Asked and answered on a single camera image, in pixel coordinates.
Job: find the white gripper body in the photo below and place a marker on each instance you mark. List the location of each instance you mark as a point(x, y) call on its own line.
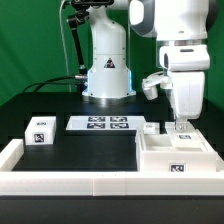
point(185, 66)

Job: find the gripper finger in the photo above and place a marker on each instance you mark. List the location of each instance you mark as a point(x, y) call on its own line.
point(181, 125)

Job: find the white cabinet door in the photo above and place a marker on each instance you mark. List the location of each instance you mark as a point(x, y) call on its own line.
point(190, 137)
point(151, 128)

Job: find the white cabinet body box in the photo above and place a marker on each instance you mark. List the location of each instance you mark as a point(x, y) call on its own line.
point(155, 153)

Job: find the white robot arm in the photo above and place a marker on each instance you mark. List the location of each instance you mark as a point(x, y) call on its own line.
point(180, 29)

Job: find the white cabinet top block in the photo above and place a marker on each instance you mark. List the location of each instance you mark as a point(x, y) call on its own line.
point(41, 130)

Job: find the white base marker plate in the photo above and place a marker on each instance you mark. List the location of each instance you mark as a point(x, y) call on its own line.
point(90, 123)

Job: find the white U-shaped fence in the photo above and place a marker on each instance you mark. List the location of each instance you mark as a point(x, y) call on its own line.
point(98, 183)

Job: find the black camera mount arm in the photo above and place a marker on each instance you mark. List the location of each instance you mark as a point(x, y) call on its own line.
point(74, 21)

